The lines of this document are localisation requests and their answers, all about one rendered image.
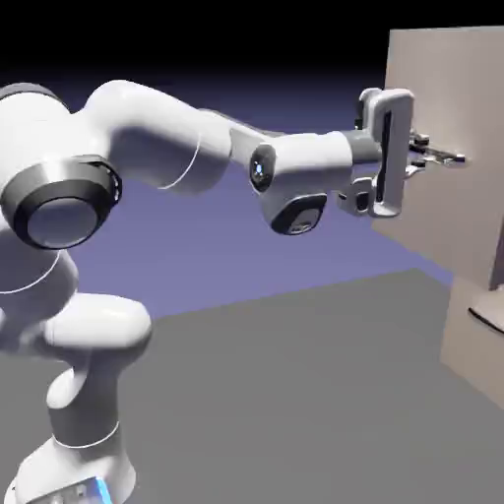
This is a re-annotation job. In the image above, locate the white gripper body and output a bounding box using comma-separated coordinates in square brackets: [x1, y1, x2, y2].
[356, 88, 416, 219]

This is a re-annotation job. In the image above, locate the curved silver drawer handle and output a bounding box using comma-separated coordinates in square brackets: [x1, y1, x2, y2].
[421, 146, 467, 167]

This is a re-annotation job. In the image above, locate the beige drawer front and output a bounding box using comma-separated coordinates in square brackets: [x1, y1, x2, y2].
[439, 275, 504, 410]
[371, 25, 504, 293]

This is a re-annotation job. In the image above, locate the beige cabinet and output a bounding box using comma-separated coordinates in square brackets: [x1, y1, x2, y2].
[371, 25, 504, 410]

